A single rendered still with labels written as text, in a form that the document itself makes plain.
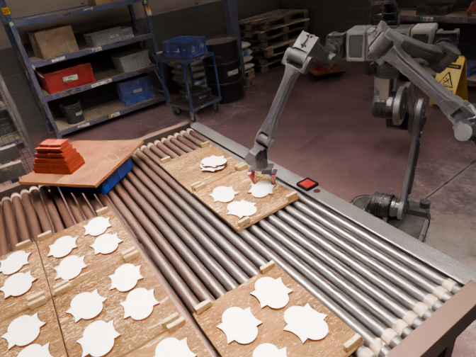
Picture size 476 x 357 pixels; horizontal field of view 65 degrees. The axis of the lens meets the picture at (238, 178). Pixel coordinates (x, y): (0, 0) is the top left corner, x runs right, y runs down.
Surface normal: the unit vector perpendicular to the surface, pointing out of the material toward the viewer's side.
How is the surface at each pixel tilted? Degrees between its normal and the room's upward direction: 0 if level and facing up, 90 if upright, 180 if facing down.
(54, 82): 90
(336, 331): 0
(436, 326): 0
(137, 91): 90
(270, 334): 0
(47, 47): 85
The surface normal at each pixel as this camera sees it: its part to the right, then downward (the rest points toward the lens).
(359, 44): -0.54, 0.50
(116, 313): -0.14, -0.85
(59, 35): 0.76, 0.35
